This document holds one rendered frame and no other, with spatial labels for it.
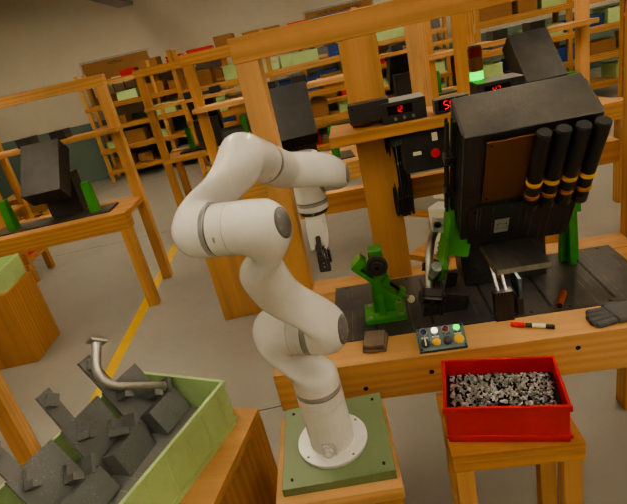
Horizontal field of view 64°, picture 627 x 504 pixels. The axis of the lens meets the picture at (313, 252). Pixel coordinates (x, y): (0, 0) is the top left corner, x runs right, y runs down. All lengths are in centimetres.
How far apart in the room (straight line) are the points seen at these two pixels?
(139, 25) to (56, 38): 173
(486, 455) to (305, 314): 66
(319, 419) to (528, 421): 54
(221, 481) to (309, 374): 49
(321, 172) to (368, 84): 81
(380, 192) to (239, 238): 122
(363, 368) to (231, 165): 93
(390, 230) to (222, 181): 124
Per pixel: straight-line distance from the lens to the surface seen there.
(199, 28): 1170
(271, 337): 121
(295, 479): 141
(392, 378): 171
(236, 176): 96
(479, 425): 148
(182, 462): 158
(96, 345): 173
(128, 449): 168
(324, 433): 136
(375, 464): 138
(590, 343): 178
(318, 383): 126
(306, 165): 120
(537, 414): 147
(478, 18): 905
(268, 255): 90
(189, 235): 94
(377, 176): 203
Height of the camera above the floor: 187
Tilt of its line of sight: 22 degrees down
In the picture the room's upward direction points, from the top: 13 degrees counter-clockwise
